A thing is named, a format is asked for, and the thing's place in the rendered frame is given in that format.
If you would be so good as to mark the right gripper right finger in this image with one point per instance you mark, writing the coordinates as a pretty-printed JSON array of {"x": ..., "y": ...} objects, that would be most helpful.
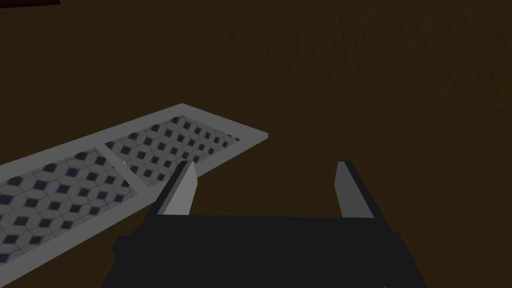
[{"x": 352, "y": 196}]

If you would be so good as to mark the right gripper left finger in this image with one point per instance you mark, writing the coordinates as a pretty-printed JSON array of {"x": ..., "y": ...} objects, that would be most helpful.
[{"x": 180, "y": 196}]

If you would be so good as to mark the grey framed patterned door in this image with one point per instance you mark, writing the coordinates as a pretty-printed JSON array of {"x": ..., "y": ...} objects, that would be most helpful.
[{"x": 168, "y": 140}]

